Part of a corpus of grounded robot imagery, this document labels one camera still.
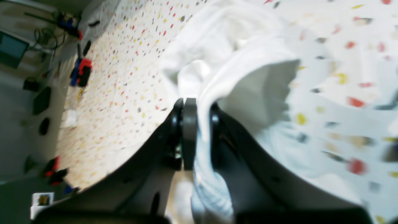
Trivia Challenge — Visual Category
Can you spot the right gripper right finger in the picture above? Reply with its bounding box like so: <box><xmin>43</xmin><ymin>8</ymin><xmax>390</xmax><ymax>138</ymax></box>
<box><xmin>210</xmin><ymin>103</ymin><xmax>372</xmax><ymax>224</ymax></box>

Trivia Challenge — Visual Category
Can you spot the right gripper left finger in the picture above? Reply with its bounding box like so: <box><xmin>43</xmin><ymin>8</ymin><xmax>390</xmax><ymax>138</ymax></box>
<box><xmin>32</xmin><ymin>98</ymin><xmax>197</xmax><ymax>224</ymax></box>

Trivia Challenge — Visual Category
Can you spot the white T-shirt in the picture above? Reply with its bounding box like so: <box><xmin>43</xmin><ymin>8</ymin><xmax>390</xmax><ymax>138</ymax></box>
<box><xmin>159</xmin><ymin>0</ymin><xmax>367</xmax><ymax>224</ymax></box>

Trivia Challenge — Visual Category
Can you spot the left blue bar clamp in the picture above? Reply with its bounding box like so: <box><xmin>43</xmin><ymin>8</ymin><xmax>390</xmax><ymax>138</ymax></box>
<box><xmin>42</xmin><ymin>156</ymin><xmax>81</xmax><ymax>195</ymax></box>

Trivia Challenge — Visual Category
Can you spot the blue bar clamp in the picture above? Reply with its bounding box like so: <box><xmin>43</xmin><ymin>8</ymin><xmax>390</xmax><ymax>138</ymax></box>
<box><xmin>42</xmin><ymin>156</ymin><xmax>81</xmax><ymax>195</ymax></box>
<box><xmin>69</xmin><ymin>44</ymin><xmax>92</xmax><ymax>88</ymax></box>

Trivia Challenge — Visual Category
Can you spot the white tape patch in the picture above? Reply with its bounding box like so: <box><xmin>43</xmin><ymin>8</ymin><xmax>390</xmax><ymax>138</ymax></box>
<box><xmin>61</xmin><ymin>110</ymin><xmax>78</xmax><ymax>128</ymax></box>

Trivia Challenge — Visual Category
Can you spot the right blue bar clamp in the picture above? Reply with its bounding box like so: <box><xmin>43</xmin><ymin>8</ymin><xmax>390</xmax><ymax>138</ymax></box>
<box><xmin>69</xmin><ymin>44</ymin><xmax>92</xmax><ymax>88</ymax></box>

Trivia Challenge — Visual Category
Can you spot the small black block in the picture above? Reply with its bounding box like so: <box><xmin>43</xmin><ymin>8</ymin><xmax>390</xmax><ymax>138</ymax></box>
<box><xmin>82</xmin><ymin>40</ymin><xmax>91</xmax><ymax>57</ymax></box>

